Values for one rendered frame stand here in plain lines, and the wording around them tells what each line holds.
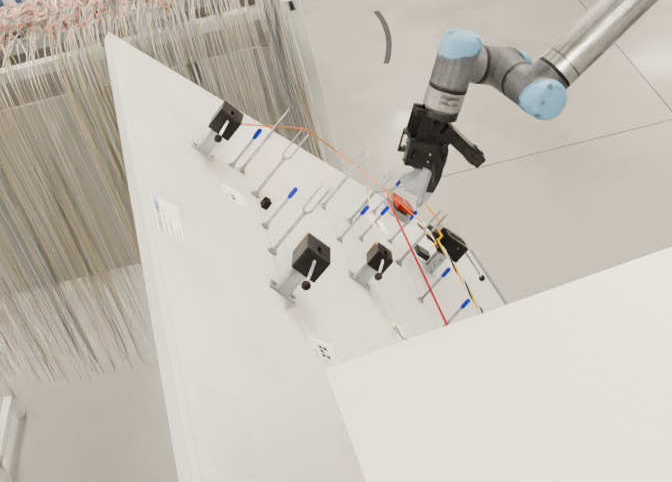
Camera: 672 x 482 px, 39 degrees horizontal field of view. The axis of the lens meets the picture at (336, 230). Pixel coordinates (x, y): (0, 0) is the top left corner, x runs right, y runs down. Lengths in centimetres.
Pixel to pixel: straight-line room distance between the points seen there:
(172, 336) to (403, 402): 46
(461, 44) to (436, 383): 114
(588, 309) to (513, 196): 321
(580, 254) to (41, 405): 206
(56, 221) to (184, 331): 161
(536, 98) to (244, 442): 92
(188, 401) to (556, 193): 304
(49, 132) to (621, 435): 208
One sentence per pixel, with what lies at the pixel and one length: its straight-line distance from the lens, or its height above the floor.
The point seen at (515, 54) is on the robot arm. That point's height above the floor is 149.
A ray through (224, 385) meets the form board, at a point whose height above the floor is 162.
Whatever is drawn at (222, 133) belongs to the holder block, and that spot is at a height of 160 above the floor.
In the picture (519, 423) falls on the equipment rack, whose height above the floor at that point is 185.
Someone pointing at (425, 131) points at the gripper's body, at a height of 138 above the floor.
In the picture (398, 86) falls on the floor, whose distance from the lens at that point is 485.
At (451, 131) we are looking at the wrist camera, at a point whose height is 138.
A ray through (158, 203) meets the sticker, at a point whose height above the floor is 165.
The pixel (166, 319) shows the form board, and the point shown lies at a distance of 114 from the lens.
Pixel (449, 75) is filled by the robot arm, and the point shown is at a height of 149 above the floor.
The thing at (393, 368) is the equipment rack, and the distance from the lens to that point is 74.
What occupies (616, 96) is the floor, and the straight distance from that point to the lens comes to 453.
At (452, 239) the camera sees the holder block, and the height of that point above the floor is 116.
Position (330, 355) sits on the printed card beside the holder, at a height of 144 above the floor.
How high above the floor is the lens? 238
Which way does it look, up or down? 37 degrees down
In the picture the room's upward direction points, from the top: 15 degrees counter-clockwise
